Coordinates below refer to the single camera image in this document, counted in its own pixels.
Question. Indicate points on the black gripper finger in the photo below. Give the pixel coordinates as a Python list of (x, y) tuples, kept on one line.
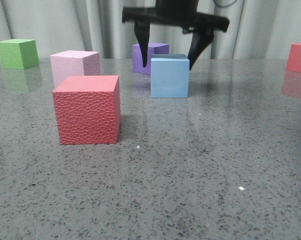
[(199, 42), (142, 33)]

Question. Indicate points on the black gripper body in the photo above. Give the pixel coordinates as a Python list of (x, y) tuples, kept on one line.
[(178, 13)]

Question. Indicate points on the light blue foam cube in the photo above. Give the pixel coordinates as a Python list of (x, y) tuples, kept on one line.
[(169, 76)]

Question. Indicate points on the purple foam cube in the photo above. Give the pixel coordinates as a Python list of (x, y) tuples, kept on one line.
[(153, 48)]

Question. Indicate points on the grey-green curtain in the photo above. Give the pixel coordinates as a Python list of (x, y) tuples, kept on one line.
[(258, 29)]

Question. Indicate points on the pink foam cube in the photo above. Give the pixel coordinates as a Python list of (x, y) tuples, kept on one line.
[(74, 63)]

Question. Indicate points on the large red foam cube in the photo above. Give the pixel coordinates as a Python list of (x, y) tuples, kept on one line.
[(88, 109)]

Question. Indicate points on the red foam cube far right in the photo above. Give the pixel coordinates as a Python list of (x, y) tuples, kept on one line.
[(294, 58)]

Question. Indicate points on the green foam cube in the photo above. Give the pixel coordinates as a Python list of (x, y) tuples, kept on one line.
[(18, 54)]

